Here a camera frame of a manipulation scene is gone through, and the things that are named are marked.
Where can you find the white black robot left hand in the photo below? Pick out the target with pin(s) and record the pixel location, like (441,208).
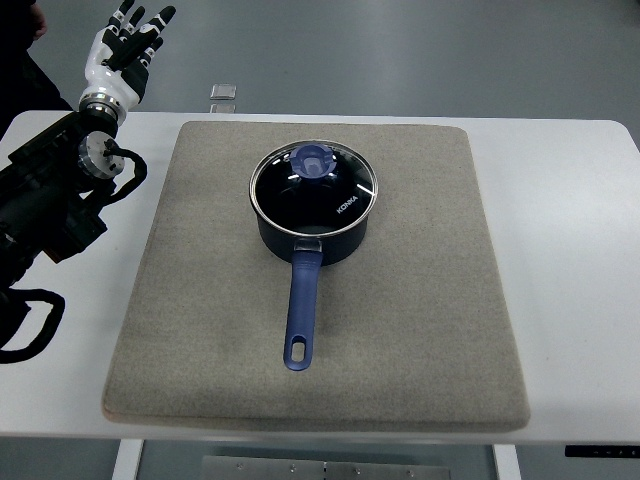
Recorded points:
(117,68)

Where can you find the glass pot lid blue knob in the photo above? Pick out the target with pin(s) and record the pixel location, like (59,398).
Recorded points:
(313,187)

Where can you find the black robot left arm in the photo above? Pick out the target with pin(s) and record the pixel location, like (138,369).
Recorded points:
(52,193)

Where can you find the dark clothed person at edge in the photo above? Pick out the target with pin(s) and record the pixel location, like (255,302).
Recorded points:
(24,85)

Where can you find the lower floor socket plate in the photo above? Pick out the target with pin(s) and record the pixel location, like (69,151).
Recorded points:
(222,108)

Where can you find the white left table leg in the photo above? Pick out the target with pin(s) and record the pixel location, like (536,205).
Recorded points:
(128,459)

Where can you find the white table leg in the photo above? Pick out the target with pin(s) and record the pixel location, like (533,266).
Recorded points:
(506,462)
(128,459)

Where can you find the beige fabric mat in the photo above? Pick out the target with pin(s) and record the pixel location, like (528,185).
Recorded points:
(412,330)

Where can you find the white right table leg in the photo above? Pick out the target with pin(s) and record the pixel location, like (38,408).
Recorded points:
(506,462)

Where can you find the black table control panel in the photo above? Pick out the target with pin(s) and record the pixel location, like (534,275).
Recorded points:
(603,451)

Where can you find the dark blue saucepan blue handle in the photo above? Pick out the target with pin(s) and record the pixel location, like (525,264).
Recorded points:
(306,256)

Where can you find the metal table base plate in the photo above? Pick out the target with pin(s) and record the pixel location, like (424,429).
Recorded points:
(227,467)

